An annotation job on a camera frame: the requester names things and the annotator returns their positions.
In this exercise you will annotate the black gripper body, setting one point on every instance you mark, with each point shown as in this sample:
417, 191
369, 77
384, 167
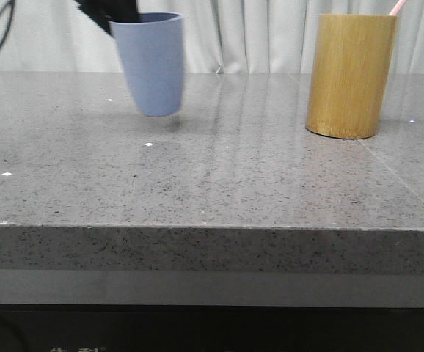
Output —
103, 12

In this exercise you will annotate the blue plastic cup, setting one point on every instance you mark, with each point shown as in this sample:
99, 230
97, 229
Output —
151, 54

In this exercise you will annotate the pink chopstick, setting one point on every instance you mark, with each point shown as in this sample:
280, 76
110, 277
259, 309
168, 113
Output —
397, 8

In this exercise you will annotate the white pleated curtain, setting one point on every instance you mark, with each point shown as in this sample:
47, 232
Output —
219, 36

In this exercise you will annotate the bamboo cylinder holder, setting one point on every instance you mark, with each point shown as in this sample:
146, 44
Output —
350, 69

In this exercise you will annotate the dark cabinet under counter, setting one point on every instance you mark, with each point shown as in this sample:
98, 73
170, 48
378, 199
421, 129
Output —
209, 311

